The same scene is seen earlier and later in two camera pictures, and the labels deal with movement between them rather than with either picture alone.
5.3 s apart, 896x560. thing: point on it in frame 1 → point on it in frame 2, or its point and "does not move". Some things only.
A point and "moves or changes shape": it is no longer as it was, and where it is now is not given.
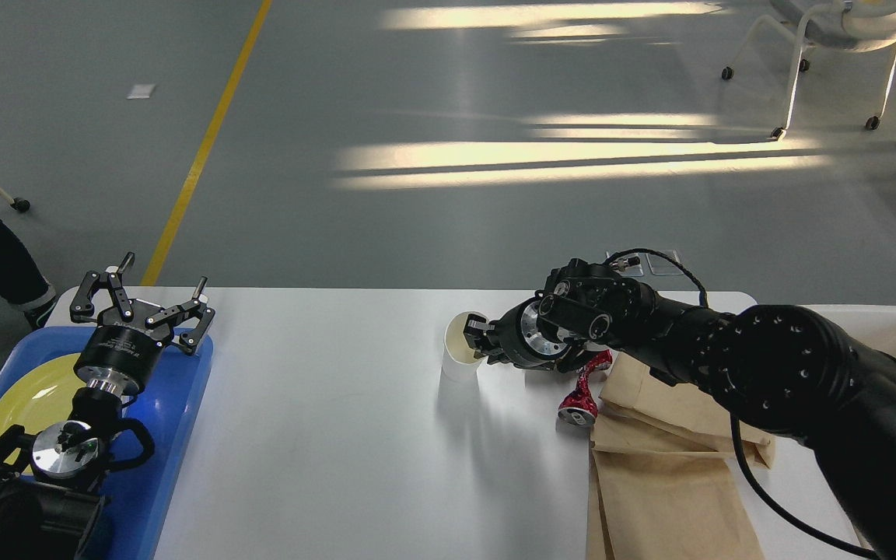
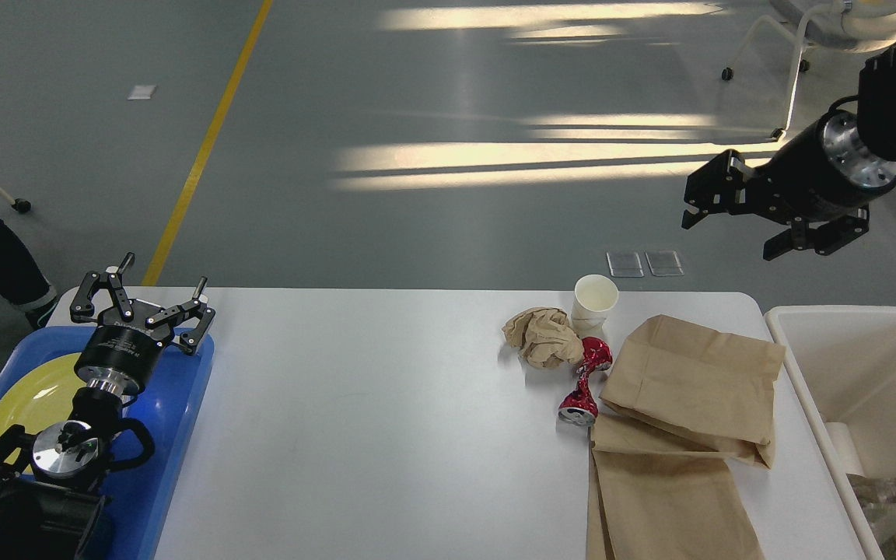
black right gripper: [519, 339] → [821, 170]
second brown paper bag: [655, 496] does not move
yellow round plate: [40, 396] does not move
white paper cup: [460, 365] moves or changes shape
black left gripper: [117, 358] does not move
